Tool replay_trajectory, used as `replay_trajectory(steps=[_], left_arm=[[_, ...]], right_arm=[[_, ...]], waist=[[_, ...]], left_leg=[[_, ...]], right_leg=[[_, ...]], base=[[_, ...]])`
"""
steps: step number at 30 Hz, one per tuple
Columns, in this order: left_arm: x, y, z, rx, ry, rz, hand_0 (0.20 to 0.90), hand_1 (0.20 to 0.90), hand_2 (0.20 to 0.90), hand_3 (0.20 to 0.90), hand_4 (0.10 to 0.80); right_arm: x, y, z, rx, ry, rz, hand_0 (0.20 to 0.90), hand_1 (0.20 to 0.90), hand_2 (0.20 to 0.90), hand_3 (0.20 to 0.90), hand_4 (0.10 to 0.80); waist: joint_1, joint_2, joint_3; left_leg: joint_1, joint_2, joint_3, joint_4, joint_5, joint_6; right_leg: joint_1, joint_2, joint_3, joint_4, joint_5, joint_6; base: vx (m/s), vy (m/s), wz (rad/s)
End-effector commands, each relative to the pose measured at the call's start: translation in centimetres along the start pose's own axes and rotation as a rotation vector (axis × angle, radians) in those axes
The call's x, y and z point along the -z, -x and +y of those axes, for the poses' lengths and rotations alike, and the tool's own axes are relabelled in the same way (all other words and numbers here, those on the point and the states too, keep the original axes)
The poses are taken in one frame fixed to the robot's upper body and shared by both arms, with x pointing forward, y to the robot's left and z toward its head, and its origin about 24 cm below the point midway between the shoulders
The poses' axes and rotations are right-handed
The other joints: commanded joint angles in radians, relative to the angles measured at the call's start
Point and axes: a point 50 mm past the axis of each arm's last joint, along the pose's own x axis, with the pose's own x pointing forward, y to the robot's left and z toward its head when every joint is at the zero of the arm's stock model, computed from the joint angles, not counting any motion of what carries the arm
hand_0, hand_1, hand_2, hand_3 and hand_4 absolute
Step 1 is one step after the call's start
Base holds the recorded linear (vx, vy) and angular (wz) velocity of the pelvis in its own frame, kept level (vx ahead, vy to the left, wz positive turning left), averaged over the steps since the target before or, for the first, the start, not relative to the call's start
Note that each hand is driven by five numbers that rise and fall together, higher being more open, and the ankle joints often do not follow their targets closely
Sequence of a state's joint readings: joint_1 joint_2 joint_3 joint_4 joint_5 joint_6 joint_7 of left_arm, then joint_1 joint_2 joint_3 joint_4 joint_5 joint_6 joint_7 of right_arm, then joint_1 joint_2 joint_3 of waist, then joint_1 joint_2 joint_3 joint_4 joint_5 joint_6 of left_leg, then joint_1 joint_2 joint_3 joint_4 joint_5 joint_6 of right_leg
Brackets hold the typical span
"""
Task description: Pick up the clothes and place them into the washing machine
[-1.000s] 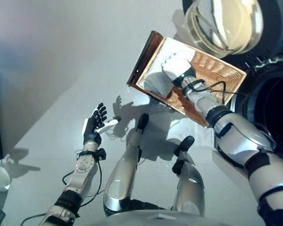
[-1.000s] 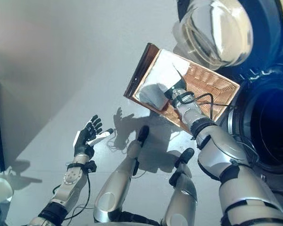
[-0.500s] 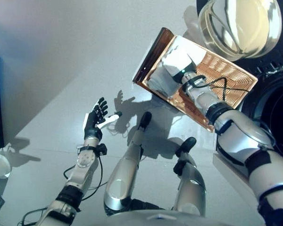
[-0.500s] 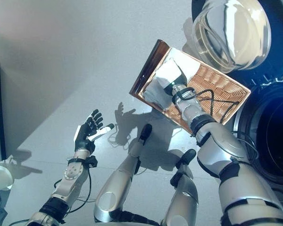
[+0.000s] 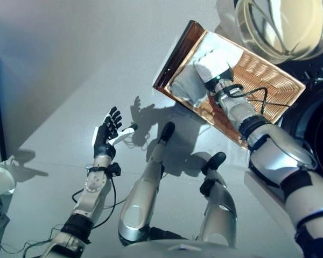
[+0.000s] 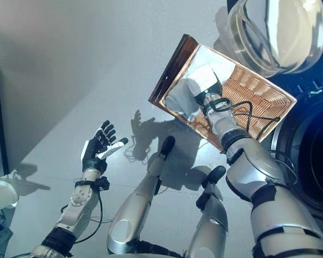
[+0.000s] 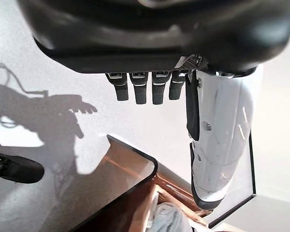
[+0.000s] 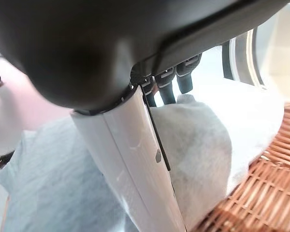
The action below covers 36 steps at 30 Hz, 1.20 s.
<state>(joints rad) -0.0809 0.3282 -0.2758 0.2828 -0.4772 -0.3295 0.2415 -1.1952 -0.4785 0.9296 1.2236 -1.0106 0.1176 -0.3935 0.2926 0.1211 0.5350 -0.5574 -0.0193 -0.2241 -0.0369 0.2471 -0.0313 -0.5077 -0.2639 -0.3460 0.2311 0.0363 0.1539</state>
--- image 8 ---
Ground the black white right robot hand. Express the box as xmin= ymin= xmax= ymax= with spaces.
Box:
xmin=0 ymin=0 xmax=290 ymax=232

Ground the white cloth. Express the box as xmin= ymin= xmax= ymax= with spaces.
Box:
xmin=0 ymin=83 xmax=286 ymax=232

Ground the rectangular wicker laundry basket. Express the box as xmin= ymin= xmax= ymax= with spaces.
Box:
xmin=197 ymin=101 xmax=290 ymax=232

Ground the round glass washer door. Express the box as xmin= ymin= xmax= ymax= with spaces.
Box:
xmin=221 ymin=0 xmax=290 ymax=90

